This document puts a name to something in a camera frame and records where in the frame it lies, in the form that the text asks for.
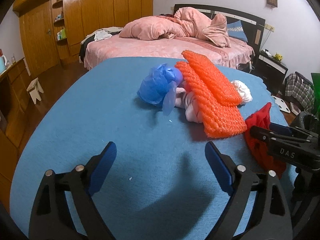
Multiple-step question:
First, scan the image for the bed with pink sheet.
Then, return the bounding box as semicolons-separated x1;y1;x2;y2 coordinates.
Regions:
79;34;255;70

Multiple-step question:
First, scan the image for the red plastic bag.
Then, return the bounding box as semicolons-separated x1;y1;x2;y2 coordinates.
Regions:
244;102;286;179

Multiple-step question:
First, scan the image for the pink duvet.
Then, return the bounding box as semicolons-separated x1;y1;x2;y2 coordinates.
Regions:
119;7;231;48

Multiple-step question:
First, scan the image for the pile of clothes on bed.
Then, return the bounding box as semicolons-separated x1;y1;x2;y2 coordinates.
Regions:
79;27;123;63

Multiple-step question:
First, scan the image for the white bathroom scale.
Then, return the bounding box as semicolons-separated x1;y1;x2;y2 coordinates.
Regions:
272;95;291;113

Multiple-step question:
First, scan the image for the light blue electric kettle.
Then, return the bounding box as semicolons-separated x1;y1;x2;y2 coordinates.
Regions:
0;55;7;74

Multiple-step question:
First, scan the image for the yellow plush toy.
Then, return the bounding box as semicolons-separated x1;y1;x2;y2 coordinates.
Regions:
273;53;283;62

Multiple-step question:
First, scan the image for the blue pillow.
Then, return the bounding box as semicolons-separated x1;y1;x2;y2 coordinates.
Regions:
227;20;248;42

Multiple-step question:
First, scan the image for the wooden wardrobe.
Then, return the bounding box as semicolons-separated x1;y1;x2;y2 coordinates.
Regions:
12;0;153;77

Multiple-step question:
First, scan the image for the blue plastic bag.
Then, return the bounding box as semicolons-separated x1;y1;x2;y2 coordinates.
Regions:
137;63;183;116

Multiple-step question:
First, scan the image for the black headboard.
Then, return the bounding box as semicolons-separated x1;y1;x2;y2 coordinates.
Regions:
173;4;265;54

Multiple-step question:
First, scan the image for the blue table mat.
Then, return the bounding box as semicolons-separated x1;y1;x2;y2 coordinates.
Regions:
9;56;298;240

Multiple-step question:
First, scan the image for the wooden side cabinet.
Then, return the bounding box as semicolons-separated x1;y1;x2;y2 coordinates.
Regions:
1;58;30;210

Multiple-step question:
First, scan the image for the pink book on floor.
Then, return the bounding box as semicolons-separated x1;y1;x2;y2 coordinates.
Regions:
290;102;301;115

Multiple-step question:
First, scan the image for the small white wooden stool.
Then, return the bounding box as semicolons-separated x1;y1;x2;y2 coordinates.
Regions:
27;77;44;104

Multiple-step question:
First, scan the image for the plaid shirt on chair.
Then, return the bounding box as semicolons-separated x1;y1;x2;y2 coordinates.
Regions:
285;72;315;113

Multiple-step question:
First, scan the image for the wall power socket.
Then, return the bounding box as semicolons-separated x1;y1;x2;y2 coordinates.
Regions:
264;23;274;32

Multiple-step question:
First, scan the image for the orange bubble wrap sheet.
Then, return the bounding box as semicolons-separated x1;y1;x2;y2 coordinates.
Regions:
175;50;247;138

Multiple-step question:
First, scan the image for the black nightstand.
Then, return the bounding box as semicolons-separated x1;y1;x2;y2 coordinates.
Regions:
251;51;288;95

